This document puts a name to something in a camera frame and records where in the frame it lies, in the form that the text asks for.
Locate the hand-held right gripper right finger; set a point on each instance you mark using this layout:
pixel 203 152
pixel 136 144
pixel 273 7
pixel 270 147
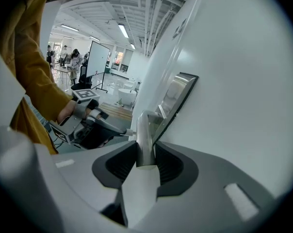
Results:
pixel 209 178

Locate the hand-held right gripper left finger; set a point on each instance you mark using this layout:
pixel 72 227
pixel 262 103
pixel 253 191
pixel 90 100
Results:
pixel 76 178

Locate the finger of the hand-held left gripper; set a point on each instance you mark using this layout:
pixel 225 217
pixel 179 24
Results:
pixel 107 124
pixel 95 137

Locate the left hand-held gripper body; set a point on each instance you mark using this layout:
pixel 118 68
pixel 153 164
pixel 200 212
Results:
pixel 75 127

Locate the person's left forearm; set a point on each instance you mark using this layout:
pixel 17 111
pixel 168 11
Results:
pixel 44 86

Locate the white door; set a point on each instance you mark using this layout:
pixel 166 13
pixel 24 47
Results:
pixel 233 81

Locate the wooden steps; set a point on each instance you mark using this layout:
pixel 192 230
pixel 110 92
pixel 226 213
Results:
pixel 116 111

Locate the white oval bathtub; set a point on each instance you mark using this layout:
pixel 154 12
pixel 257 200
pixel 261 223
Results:
pixel 127 96

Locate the white toilet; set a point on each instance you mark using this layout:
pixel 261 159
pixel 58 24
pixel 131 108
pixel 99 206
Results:
pixel 130 85

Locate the black office chair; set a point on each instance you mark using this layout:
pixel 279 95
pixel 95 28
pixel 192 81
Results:
pixel 83 79

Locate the wooden table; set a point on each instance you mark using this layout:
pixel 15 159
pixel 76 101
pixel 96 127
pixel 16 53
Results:
pixel 62 69

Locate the white board on stand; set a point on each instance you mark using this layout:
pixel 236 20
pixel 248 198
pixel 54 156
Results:
pixel 98 59

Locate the long ceiling light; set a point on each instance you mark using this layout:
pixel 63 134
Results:
pixel 69 28
pixel 123 31
pixel 133 46
pixel 94 38

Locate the person's mustard jacket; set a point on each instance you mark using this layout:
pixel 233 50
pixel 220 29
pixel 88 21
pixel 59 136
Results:
pixel 18 13

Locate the white wall switch panel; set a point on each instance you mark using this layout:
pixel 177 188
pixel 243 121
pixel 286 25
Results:
pixel 176 31
pixel 183 25

